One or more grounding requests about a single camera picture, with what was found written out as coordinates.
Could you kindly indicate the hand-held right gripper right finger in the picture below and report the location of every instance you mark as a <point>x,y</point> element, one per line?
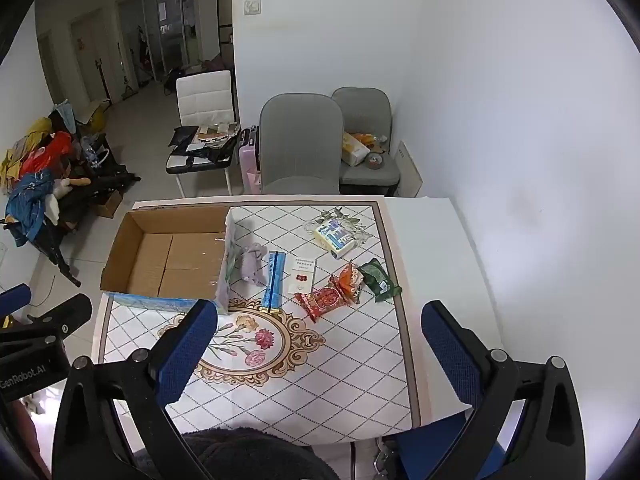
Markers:
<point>447,350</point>

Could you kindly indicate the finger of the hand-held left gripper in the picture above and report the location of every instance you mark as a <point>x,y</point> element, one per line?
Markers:
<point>65,312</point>
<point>15,297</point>

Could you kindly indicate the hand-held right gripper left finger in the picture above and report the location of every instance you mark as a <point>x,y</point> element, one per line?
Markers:
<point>192,345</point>

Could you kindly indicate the green snack packet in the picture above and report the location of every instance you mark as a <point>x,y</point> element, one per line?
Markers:
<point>379,280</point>

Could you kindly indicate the grey purple sock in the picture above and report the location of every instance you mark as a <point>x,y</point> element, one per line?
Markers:
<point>252,265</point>

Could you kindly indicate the long blue snack packet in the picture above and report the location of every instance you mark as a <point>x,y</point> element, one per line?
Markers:
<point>273,280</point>

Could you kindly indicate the orange snack packet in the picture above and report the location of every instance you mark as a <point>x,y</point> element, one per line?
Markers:
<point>348,282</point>

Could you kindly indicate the white cigarette box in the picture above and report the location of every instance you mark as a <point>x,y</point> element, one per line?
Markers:
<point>301,275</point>

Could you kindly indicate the red snack packet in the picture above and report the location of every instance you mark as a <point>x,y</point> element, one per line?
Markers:
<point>322,302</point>

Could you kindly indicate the blue white tissue pack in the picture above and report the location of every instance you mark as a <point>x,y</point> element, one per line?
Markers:
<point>335,237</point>

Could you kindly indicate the person's left forearm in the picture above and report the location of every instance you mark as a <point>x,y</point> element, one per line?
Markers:
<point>30,440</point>

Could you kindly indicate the floral printed tablecloth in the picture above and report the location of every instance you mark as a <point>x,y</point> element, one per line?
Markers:
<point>350,360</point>

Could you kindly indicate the pile of colourful clothes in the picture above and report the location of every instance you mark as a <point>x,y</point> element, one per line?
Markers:
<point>35,190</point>

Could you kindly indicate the small cardboard box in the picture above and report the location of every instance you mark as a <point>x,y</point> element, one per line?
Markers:
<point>109,205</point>

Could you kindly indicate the person's dark fuzzy clothing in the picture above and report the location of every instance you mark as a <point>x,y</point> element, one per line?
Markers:
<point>250,455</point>

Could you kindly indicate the black folding rack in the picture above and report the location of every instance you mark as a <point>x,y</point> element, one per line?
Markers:
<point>100,187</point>

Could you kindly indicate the pink suitcase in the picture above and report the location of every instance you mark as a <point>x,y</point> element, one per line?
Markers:
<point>248,160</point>

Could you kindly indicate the tape roll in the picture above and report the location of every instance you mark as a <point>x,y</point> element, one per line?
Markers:
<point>374,161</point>

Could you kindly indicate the black bag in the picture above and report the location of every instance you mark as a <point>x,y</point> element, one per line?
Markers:
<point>182,137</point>

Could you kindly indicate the stack of papers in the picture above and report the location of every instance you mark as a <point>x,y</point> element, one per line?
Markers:
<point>217,132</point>

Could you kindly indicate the yellow white tissue packet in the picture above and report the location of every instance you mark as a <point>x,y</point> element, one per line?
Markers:
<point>354,152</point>

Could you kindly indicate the grey office chair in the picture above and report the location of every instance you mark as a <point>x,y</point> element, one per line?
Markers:
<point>365,110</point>
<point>300,140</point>

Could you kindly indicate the white padded chair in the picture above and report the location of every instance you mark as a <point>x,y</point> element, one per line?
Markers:
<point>205,97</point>

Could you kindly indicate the wooden door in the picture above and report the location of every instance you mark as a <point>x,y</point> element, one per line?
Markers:
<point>87,55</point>

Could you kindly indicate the glass sliding door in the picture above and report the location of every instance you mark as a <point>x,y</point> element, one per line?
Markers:
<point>170,30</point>

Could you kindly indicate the white wall switch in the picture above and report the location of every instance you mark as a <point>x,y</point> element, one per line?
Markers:
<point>252,7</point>

